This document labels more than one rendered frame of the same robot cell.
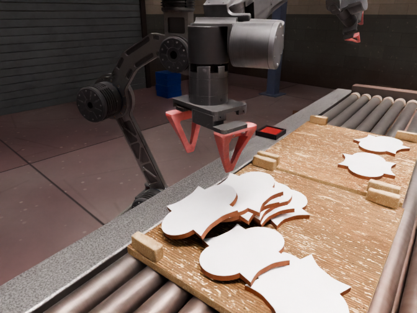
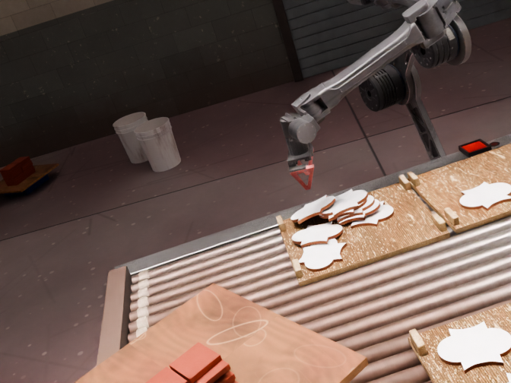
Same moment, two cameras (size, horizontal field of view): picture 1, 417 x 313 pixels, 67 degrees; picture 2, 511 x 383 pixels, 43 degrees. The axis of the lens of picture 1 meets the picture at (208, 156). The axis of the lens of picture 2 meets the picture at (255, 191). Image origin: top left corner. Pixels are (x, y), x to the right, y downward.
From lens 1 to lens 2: 152 cm
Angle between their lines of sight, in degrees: 48
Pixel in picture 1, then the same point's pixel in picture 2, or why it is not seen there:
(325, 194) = (414, 213)
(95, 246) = (269, 220)
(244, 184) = (348, 197)
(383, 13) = not seen: outside the picture
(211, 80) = (290, 144)
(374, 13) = not seen: outside the picture
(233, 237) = (320, 227)
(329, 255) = (357, 246)
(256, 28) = (294, 125)
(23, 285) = (233, 230)
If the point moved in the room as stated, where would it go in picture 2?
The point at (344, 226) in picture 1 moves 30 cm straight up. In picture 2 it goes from (389, 235) to (366, 134)
